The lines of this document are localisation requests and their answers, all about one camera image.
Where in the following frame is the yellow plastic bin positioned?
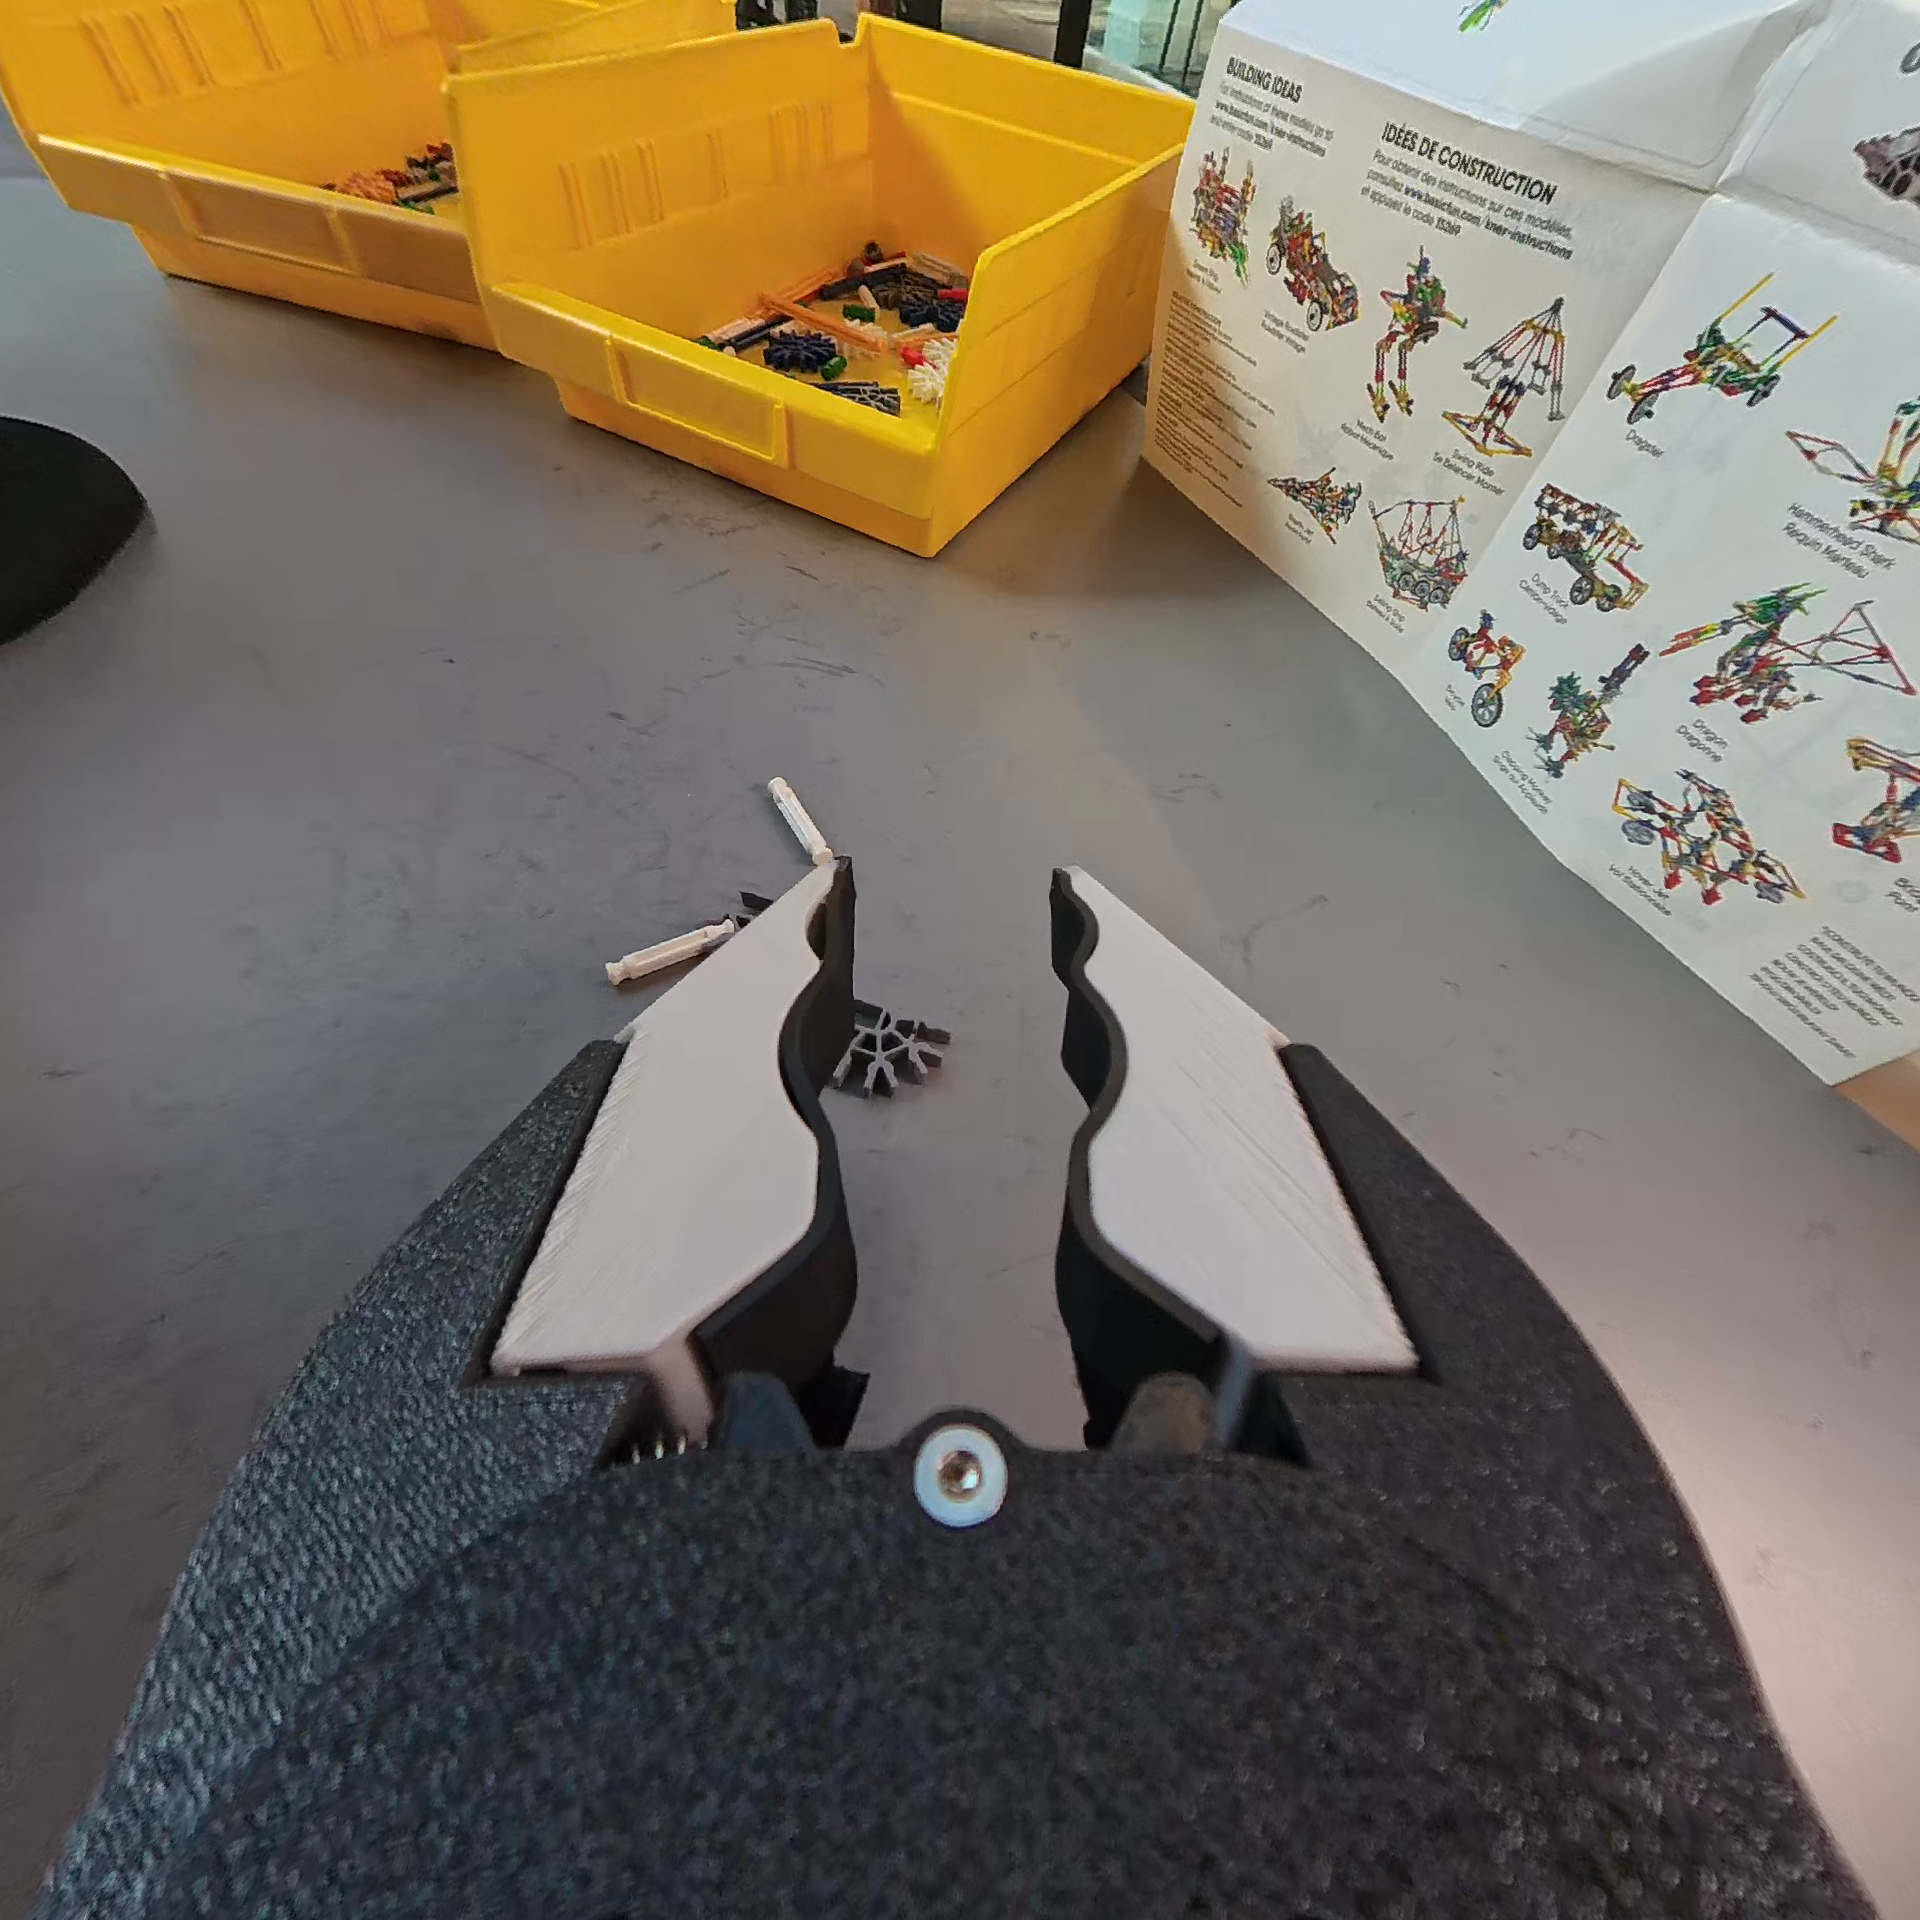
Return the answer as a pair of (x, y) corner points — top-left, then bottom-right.
(444, 14), (1197, 560)
(0, 0), (737, 354)

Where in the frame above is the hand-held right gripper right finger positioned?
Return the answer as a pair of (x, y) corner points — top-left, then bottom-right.
(1049, 866), (1420, 1455)

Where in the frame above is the pile of colourful building pieces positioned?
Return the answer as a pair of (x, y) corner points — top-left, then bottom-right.
(696, 232), (970, 421)
(326, 143), (459, 216)

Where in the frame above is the folded building instruction booklet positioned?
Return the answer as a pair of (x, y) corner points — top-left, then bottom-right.
(1141, 0), (1920, 1087)

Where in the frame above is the building set cardboard box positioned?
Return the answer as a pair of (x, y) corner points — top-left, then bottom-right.
(1836, 1042), (1920, 1155)

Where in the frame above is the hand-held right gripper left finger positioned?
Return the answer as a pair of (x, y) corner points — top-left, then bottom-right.
(492, 858), (859, 1455)

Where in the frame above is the black wrist rest pad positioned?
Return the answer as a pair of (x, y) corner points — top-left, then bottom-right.
(0, 416), (149, 648)

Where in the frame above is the grey desk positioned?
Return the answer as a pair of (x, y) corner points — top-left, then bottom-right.
(0, 90), (1920, 1920)

